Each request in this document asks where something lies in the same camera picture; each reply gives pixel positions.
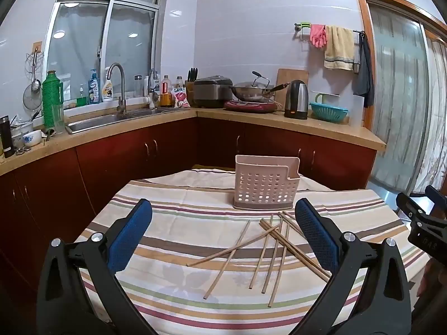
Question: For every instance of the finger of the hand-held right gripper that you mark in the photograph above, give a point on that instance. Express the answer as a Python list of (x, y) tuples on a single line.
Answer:
[(412, 206), (438, 197)]

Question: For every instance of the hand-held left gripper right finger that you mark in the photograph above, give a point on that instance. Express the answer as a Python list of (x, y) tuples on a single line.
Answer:
[(316, 237)]

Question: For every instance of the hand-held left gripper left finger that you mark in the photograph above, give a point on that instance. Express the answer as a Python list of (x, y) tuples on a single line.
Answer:
[(131, 233)]

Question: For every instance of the pile of wooden chopsticks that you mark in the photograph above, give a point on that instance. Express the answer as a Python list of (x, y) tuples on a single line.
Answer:
[(270, 232)]

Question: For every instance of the beige perforated utensil holder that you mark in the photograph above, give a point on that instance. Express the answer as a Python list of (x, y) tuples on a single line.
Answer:
[(263, 188)]

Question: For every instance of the striped tablecloth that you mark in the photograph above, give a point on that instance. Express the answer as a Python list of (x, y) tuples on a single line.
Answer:
[(167, 223)]

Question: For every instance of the red kitchen counter cabinets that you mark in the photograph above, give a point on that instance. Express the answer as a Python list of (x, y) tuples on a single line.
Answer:
[(115, 167)]

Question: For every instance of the white plastic container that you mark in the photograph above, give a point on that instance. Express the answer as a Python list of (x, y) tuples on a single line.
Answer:
[(357, 111)]

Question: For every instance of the sheer striped curtain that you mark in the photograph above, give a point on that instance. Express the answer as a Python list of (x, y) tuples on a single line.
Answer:
[(398, 94)]

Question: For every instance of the steel kitchen sink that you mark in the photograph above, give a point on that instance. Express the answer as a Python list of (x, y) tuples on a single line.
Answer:
[(104, 118)]

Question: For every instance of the teal plastic colander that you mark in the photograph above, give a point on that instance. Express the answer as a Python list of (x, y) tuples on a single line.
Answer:
[(328, 111)]

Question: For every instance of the tall steel faucet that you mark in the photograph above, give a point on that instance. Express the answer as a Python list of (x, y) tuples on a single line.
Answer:
[(121, 103)]

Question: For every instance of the clear drinking glass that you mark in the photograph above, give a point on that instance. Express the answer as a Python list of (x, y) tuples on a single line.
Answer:
[(58, 118)]

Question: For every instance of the white blue patterned bowl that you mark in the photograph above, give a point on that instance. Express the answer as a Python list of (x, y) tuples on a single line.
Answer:
[(32, 139)]

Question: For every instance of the small white faucet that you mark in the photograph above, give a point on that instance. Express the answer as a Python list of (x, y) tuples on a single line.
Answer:
[(152, 97)]

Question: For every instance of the dark grey cloth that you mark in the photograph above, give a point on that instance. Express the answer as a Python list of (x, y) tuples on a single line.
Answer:
[(363, 76)]

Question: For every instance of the steel electric kettle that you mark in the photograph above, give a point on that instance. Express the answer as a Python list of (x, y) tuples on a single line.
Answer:
[(296, 99)]

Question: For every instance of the green soap bottle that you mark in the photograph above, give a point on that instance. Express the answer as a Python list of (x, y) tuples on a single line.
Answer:
[(81, 99)]

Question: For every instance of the amber oil bottle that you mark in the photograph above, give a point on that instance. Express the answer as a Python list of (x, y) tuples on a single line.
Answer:
[(166, 94)]

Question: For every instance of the red white snack bag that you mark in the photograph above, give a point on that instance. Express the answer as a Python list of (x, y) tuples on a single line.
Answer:
[(180, 98)]

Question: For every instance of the white spray bottle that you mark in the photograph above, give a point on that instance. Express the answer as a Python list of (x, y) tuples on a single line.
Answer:
[(108, 89)]

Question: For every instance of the red induction cooker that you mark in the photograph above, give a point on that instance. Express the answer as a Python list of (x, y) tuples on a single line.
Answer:
[(249, 106)]

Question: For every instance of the clear glass jar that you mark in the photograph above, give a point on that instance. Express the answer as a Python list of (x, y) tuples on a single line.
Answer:
[(139, 87)]

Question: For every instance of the blue detergent bottle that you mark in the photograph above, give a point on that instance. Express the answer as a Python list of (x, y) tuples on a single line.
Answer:
[(94, 89)]

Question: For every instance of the white plastic bottle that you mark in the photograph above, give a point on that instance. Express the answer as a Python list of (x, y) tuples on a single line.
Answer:
[(156, 83)]

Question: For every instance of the wooden knife block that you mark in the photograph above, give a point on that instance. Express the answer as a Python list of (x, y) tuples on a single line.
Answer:
[(190, 92)]

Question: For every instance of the green thermos flask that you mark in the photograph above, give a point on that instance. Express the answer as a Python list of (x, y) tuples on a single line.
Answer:
[(51, 97)]

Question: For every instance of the black thermos cup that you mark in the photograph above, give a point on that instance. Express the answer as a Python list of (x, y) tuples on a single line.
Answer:
[(6, 136)]

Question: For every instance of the small capped bottle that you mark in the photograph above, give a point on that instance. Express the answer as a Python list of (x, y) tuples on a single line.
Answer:
[(179, 83)]

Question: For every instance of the steel wok with lid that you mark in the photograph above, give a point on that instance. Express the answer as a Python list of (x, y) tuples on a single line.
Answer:
[(249, 90)]

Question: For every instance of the grey rice cooker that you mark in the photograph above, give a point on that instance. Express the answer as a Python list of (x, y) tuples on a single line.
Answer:
[(211, 92)]

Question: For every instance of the wooden cutting board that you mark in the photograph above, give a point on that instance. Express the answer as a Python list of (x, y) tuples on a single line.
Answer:
[(291, 75)]

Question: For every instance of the metal mesh strainer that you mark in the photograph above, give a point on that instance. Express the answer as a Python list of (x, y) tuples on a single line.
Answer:
[(32, 96)]

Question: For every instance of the yellow towel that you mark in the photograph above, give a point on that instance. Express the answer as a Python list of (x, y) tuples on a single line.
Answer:
[(338, 49)]

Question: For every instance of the pink rubber gloves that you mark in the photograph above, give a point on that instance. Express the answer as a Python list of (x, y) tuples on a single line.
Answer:
[(317, 36)]

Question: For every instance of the aluminium sliding window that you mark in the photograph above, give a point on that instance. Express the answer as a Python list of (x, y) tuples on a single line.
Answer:
[(104, 42)]

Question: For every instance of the wooden framed sliding door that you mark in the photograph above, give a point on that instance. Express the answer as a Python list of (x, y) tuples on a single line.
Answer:
[(361, 7)]

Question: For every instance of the green plastic clip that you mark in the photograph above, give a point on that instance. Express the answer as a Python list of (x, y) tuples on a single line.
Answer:
[(306, 24)]

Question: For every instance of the metal towel rail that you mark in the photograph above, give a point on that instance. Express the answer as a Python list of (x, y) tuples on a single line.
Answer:
[(358, 32)]

